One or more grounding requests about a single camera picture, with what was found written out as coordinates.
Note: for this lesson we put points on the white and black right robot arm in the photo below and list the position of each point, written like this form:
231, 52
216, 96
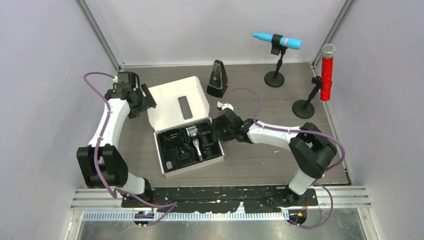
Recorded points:
312, 151

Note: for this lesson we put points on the red glitter microphone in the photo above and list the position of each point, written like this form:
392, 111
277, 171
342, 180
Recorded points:
328, 52

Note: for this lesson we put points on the black stand of red microphone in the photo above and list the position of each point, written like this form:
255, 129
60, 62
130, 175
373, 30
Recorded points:
304, 109

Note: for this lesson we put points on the black metronome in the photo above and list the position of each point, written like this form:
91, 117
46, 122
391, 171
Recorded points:
218, 80

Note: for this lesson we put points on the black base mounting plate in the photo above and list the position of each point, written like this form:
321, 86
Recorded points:
227, 199

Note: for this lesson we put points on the white box with black tray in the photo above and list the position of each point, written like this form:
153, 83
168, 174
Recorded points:
183, 130

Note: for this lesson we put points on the blue microphone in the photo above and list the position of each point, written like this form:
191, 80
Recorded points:
291, 43

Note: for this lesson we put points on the black and silver hair clipper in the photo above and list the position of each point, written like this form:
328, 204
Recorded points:
192, 133

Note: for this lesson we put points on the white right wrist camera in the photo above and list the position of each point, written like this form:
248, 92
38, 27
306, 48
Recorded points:
222, 106

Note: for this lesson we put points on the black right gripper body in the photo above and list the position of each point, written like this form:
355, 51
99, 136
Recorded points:
225, 133

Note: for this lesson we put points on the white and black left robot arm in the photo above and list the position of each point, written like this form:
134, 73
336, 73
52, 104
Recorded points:
100, 162

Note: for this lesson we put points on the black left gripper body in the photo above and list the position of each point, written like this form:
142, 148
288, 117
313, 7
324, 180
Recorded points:
140, 106

